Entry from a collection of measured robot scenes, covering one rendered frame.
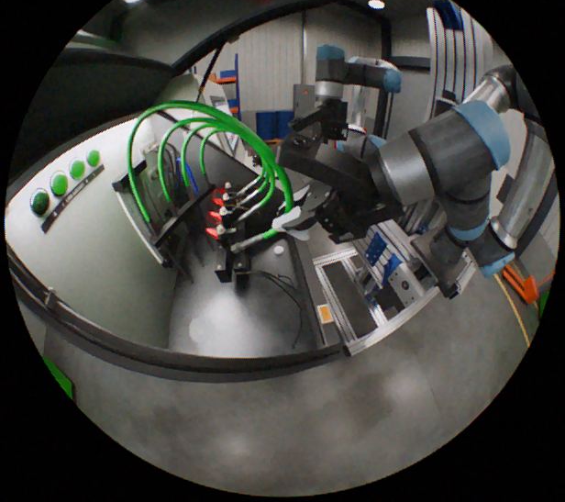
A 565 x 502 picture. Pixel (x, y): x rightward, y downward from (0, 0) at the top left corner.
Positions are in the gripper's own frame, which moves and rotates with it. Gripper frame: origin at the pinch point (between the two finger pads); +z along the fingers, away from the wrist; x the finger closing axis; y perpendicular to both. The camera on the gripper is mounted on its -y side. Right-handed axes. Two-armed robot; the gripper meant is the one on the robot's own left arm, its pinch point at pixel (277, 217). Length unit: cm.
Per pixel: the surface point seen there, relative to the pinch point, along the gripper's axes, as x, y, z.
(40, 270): -33.7, -32.6, 5.3
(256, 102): 569, -141, 299
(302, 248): 8.7, 21.0, 17.6
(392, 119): 713, 267, -32
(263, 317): -16.9, 21.6, 25.9
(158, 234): -10.5, -19.4, 27.8
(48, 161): -19.1, -41.7, 0.8
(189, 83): 32, -48, 13
